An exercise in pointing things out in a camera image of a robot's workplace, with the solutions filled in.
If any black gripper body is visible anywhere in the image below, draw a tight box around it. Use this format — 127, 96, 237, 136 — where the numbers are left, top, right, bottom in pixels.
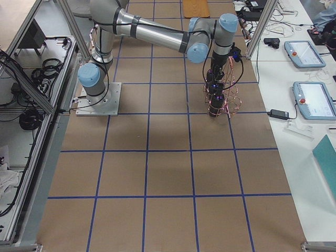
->
211, 44, 241, 79

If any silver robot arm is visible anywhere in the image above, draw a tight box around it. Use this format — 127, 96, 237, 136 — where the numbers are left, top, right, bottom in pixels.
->
78, 1, 238, 105

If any wooden tray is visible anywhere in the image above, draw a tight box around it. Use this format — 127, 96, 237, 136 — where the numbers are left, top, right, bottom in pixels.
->
182, 0, 210, 18

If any black handheld device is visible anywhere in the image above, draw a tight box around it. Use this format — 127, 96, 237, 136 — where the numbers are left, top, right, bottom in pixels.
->
263, 38, 280, 49

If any black power adapter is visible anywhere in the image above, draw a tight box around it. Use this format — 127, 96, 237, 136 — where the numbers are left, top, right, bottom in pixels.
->
267, 109, 289, 120

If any upper teach pendant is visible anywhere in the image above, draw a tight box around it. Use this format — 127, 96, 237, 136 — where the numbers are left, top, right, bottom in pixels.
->
284, 40, 326, 68

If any teach pendant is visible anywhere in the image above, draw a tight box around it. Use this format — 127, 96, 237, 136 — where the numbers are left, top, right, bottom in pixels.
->
292, 81, 335, 121
284, 40, 326, 68

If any lower teach pendant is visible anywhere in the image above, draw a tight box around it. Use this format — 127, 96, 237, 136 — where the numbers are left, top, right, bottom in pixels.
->
292, 81, 335, 121

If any teal notebook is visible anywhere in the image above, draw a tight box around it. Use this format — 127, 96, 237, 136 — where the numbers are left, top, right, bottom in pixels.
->
313, 135, 335, 180

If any copper wire bottle basket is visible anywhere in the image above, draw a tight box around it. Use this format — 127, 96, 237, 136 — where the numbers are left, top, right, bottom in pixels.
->
203, 56, 242, 118

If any aluminium frame post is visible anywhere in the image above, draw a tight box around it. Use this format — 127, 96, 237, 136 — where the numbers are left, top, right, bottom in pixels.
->
245, 0, 277, 60

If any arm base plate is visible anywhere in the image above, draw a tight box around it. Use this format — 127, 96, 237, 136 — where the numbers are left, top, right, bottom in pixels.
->
76, 81, 122, 116

